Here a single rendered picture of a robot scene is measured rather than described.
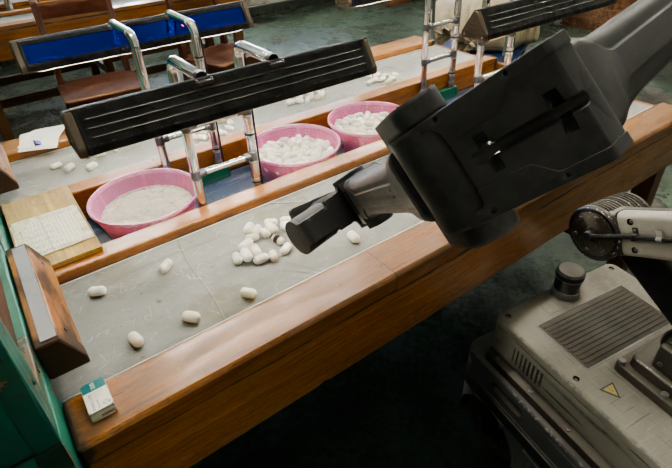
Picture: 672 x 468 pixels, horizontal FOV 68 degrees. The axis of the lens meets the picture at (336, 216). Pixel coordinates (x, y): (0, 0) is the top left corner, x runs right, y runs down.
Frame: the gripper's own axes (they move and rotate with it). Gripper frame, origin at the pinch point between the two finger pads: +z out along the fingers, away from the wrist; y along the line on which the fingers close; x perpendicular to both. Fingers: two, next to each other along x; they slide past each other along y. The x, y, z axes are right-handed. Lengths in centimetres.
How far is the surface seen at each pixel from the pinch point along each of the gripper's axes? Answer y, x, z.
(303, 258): -2.5, 6.1, 11.3
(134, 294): 29.4, -1.1, 20.7
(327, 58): -19.6, -29.5, -1.6
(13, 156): 39, -54, 81
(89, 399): 42.7, 11.0, -0.4
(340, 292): -0.7, 14.1, -2.0
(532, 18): -86, -27, -2
